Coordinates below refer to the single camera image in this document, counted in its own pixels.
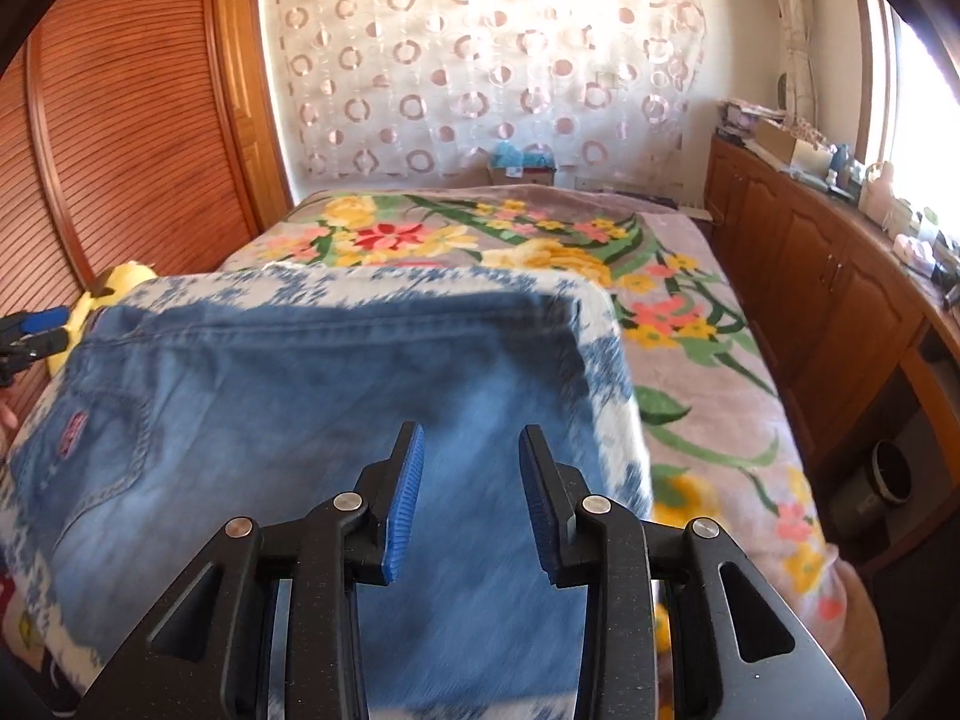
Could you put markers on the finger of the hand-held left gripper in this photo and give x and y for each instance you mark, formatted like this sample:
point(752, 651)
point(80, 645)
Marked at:
point(30, 345)
point(37, 319)

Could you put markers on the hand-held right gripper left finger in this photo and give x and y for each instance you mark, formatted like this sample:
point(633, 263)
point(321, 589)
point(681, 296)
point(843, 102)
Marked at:
point(405, 502)

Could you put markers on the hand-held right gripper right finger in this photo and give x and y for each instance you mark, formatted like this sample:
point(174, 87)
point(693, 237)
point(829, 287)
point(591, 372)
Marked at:
point(536, 499)

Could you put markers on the blue denim pants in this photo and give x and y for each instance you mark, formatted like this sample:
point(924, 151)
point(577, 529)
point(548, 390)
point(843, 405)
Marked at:
point(300, 390)

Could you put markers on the person's left hand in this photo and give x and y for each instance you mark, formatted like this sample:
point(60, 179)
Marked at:
point(7, 416)

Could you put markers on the yellow plush toy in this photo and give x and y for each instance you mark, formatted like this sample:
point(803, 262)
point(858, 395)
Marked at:
point(112, 292)

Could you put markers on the blue floral quilt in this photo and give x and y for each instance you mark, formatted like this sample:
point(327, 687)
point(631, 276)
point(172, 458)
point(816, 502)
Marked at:
point(615, 405)

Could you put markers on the wooden slatted wardrobe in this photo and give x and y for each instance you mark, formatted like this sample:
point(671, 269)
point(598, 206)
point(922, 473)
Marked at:
point(112, 127)

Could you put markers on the colourful flower blanket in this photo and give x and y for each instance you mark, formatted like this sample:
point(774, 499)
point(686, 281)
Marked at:
point(675, 300)

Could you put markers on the cartoon print cushion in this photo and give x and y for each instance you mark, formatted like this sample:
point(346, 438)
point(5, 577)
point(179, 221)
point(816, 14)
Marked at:
point(19, 619)

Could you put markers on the grey waste bin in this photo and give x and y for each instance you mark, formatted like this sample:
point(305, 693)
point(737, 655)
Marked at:
point(870, 487)

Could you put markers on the cardboard box with blue bags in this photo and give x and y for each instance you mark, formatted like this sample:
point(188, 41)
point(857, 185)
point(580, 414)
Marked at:
point(521, 165)

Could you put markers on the wooden low cabinet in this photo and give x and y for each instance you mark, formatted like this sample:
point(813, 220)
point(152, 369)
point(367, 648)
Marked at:
point(810, 277)

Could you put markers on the stack of papers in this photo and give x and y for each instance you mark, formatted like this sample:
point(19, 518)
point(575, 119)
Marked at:
point(742, 116)

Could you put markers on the circle pattern sheer curtain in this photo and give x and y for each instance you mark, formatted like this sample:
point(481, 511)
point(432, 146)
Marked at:
point(487, 60)

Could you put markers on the blue bottle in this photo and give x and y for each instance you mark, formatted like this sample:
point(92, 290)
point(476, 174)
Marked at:
point(840, 165)

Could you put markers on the white tied window curtain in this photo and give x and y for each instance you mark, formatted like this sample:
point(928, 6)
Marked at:
point(791, 22)

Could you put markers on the window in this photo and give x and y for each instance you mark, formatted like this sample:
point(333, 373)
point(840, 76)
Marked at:
point(922, 105)

